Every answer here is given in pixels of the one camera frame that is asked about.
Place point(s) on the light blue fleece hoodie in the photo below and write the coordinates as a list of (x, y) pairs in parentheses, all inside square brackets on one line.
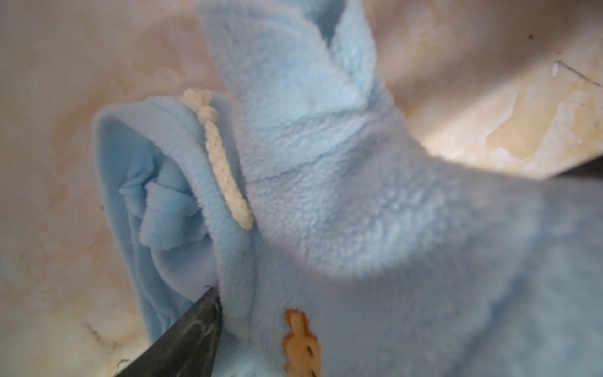
[(338, 244)]

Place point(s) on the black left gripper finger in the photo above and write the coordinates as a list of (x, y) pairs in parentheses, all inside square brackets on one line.
[(188, 348)]

